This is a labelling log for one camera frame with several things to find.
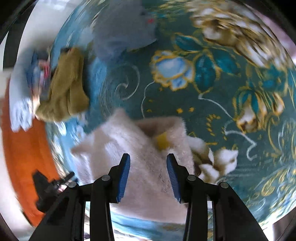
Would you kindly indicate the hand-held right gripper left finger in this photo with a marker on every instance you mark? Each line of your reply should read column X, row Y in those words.
column 123, row 176

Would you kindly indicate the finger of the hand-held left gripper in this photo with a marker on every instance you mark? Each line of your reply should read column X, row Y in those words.
column 67, row 177

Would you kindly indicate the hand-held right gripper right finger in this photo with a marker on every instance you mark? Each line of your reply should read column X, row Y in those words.
column 174, row 176

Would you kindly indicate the beige fluffy garment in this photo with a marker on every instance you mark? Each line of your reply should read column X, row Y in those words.
column 138, row 139

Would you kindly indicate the folded grey-blue quilt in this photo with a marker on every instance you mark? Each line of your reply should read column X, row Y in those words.
column 20, row 106

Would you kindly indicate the teal floral bed sheet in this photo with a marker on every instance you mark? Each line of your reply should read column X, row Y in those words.
column 208, row 97

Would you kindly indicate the mustard yellow sweater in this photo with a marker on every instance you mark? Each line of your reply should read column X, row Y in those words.
column 64, row 90

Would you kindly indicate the white glossy wardrobe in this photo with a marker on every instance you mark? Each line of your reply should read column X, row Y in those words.
column 34, row 34

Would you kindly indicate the grey garment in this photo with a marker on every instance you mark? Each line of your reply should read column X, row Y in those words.
column 124, row 25

